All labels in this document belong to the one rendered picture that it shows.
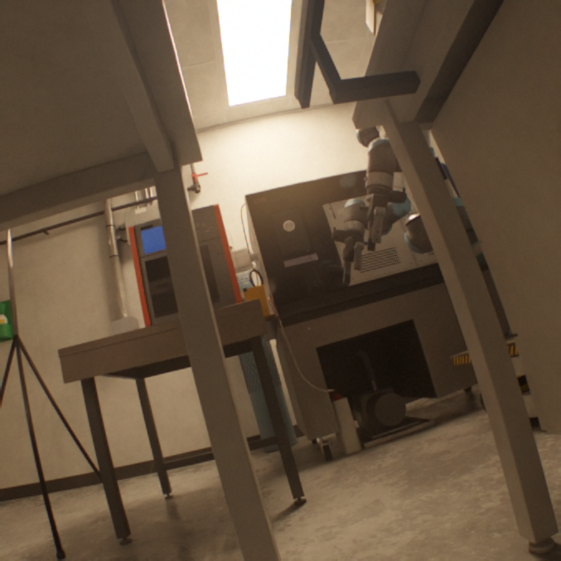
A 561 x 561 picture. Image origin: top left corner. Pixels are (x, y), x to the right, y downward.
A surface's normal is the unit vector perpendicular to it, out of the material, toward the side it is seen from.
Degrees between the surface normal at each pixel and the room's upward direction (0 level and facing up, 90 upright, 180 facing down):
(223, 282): 90
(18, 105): 180
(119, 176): 90
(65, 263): 90
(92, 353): 90
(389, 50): 180
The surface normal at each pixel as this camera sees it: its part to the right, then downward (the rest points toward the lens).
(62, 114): 0.26, 0.94
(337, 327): 0.04, -0.25
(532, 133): -0.96, 0.25
